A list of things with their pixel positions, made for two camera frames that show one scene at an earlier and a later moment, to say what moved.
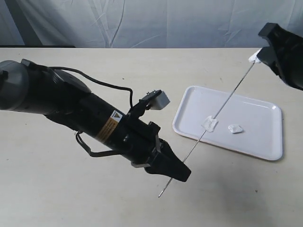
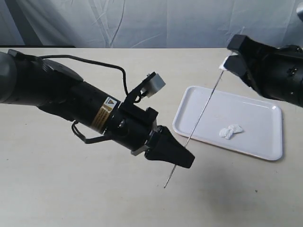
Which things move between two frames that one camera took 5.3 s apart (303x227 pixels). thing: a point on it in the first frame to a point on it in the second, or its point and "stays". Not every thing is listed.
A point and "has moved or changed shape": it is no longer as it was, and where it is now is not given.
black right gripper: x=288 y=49 to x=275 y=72
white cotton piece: x=253 y=57 has moved or changed shape
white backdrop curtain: x=215 y=24 stays
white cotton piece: x=235 y=128 stays
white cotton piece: x=209 y=124 to x=226 y=133
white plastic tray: x=261 y=121 stays
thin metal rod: x=215 y=117 to x=171 y=173
